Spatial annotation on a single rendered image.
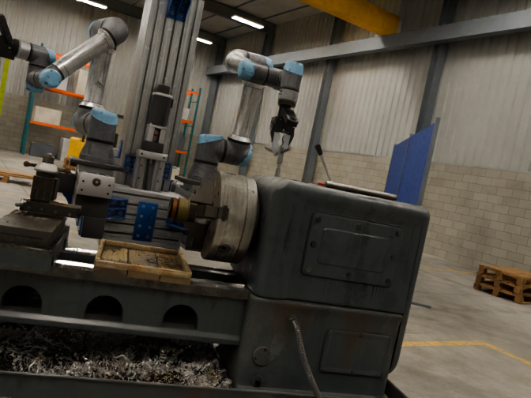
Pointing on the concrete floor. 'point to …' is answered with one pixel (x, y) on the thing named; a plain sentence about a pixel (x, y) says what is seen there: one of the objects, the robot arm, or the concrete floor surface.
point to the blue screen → (412, 168)
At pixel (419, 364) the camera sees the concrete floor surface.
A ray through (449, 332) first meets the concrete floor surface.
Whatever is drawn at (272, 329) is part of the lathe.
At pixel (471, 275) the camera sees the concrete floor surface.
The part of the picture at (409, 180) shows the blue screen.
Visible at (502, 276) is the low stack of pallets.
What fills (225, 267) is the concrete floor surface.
